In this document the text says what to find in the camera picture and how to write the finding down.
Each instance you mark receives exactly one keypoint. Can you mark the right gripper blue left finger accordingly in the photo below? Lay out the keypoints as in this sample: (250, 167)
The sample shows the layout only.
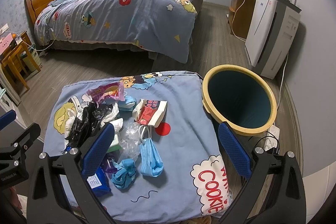
(94, 149)

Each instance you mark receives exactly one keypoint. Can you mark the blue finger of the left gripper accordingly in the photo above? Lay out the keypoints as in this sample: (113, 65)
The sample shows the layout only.
(7, 118)

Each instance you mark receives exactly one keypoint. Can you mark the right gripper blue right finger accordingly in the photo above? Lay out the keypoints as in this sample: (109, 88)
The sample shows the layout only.
(235, 151)

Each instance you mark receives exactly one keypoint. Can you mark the purple spray bottle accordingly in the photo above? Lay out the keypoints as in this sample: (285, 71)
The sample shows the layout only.
(107, 164)

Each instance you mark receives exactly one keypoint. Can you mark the black plastic bag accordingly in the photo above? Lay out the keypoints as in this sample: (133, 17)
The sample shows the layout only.
(88, 125)

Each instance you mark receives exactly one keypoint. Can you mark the blue foil snack bag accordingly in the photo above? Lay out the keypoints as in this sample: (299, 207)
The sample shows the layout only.
(99, 183)

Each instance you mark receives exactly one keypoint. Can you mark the clear plastic wrap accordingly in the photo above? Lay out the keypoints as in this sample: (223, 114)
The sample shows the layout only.
(130, 140)

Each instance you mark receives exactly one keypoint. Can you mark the blue glove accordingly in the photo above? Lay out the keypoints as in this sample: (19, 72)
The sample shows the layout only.
(125, 174)

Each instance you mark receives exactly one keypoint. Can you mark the light blue mask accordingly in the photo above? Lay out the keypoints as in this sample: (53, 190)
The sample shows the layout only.
(128, 104)

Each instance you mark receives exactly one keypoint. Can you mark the blue face mask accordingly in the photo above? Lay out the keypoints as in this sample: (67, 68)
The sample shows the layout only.
(151, 162)

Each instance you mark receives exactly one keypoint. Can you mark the pink snack wrapper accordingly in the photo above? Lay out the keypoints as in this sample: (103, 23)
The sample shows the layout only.
(111, 91)

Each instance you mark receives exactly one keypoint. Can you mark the red white paper bag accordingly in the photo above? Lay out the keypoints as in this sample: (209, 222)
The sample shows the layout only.
(149, 112)

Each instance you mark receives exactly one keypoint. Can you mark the yellow teal trash bin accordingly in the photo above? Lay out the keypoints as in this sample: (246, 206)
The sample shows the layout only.
(240, 97)

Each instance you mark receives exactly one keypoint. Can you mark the white power strip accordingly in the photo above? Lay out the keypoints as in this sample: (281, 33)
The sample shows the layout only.
(272, 139)

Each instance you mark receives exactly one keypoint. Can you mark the wooden stool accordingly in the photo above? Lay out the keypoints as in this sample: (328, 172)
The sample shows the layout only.
(12, 66)

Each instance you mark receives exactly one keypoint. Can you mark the blue cartoon cushion cover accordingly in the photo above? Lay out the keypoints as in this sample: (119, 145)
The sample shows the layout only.
(169, 167)

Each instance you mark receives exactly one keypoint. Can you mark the wooden bedside table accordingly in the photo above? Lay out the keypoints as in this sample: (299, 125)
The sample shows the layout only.
(17, 39)

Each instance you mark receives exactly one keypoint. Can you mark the pink box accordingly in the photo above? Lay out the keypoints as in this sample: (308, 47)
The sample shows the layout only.
(5, 42)

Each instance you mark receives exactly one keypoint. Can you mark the white air purifier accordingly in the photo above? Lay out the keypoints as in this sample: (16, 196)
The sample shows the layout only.
(270, 36)

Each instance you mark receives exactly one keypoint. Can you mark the blue cartoon bed duvet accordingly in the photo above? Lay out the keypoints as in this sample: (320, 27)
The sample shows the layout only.
(160, 26)

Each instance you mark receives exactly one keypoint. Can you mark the wooden tv cabinet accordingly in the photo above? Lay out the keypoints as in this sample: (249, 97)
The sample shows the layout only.
(240, 17)

